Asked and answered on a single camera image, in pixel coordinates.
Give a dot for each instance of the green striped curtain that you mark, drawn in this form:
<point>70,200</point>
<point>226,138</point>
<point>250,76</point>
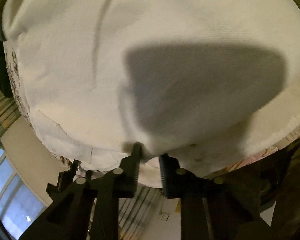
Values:
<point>5,109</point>

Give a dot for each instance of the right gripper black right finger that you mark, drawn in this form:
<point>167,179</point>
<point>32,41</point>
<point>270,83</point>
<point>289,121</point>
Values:
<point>210,209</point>

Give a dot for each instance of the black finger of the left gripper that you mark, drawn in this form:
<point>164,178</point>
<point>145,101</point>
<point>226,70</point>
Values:
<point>64,180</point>

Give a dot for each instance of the window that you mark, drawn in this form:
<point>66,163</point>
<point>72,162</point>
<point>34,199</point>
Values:
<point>19,207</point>

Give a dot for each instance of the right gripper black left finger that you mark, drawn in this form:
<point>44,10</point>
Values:
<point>89,208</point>

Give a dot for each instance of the white pants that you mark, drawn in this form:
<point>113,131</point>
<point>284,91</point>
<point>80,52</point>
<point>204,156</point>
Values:
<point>211,82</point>

